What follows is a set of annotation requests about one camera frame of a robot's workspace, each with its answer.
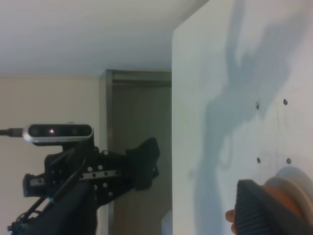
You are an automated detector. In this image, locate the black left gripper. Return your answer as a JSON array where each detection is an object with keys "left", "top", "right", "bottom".
[{"left": 22, "top": 138, "right": 160, "bottom": 206}]

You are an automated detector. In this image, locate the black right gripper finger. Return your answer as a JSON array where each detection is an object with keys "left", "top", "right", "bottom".
[{"left": 235, "top": 180, "right": 300, "bottom": 235}]

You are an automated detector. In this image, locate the brown clay teapot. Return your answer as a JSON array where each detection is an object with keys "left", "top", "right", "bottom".
[{"left": 225, "top": 186, "right": 304, "bottom": 235}]

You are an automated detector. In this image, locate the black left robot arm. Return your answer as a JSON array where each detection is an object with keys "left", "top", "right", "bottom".
[{"left": 7, "top": 138, "right": 160, "bottom": 235}]

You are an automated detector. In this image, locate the round beige teapot coaster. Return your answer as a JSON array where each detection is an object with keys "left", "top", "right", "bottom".
[{"left": 265, "top": 166, "right": 313, "bottom": 225}]

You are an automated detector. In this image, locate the grey door frame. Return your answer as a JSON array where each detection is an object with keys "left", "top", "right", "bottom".
[{"left": 101, "top": 70, "right": 172, "bottom": 235}]

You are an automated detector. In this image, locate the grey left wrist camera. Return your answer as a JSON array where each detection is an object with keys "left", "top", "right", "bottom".
[{"left": 22, "top": 123, "right": 93, "bottom": 144}]

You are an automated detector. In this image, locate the black camera cable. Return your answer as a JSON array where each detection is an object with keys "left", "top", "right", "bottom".
[{"left": 0, "top": 127, "right": 24, "bottom": 138}]

